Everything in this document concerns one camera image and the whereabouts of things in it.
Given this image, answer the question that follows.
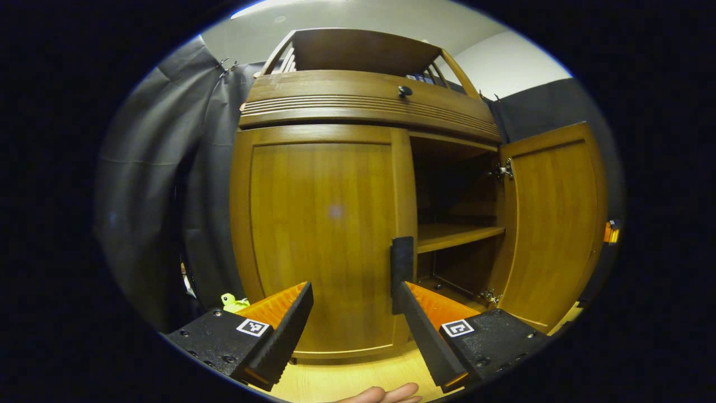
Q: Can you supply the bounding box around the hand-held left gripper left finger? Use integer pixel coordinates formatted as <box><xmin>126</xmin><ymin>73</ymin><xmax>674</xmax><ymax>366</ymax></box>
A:
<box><xmin>161</xmin><ymin>281</ymin><xmax>314</xmax><ymax>392</ymax></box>

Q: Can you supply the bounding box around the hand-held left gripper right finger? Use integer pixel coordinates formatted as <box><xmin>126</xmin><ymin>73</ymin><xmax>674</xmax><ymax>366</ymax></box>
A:
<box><xmin>396</xmin><ymin>280</ymin><xmax>553</xmax><ymax>394</ymax></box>

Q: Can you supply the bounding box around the wooden shoe cabinet door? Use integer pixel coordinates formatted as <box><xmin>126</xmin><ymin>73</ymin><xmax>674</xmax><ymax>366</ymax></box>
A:
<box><xmin>492</xmin><ymin>122</ymin><xmax>609</xmax><ymax>334</ymax></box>
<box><xmin>229</xmin><ymin>124</ymin><xmax>419</xmax><ymax>359</ymax></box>

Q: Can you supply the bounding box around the black door handle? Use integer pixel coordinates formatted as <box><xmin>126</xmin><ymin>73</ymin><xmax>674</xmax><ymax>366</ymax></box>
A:
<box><xmin>390</xmin><ymin>236</ymin><xmax>415</xmax><ymax>315</ymax></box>

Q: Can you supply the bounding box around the wooden double-door shoe cabinet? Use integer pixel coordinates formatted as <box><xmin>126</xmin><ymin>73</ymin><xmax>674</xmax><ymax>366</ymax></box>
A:
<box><xmin>228</xmin><ymin>28</ymin><xmax>609</xmax><ymax>362</ymax></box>

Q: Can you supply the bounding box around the wooden cabinet drawer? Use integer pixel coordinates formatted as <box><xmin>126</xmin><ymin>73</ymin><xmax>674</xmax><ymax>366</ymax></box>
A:
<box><xmin>241</xmin><ymin>70</ymin><xmax>501</xmax><ymax>140</ymax></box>

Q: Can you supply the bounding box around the yellow-green tag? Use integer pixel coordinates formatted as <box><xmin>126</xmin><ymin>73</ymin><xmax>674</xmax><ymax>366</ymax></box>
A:
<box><xmin>221</xmin><ymin>293</ymin><xmax>251</xmax><ymax>313</ymax></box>

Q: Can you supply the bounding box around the wooden inner shelf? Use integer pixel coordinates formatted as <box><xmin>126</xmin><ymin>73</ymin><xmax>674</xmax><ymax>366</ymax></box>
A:
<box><xmin>417</xmin><ymin>223</ymin><xmax>506</xmax><ymax>254</ymax></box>

